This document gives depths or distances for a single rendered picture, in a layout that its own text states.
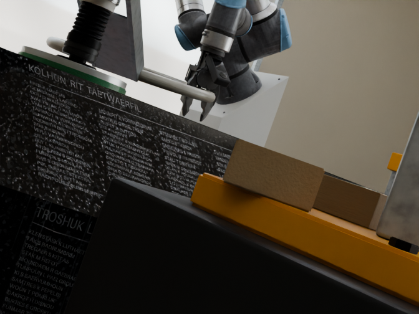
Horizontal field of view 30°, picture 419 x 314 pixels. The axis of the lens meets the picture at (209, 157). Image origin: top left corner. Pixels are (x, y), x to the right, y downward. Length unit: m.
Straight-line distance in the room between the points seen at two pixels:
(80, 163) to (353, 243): 0.58
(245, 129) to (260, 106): 0.10
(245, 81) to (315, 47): 5.36
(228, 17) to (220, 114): 0.69
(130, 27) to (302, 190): 0.91
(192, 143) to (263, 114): 1.54
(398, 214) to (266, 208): 0.15
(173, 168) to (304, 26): 6.87
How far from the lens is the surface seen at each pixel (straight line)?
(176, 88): 1.99
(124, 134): 1.32
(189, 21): 2.44
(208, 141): 1.47
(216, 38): 2.27
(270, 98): 2.96
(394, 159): 3.57
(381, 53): 8.96
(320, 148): 8.55
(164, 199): 0.87
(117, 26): 1.70
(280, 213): 0.82
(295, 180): 0.84
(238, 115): 2.89
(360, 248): 0.75
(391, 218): 0.88
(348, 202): 1.08
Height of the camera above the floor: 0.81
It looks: level
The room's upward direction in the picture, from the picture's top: 20 degrees clockwise
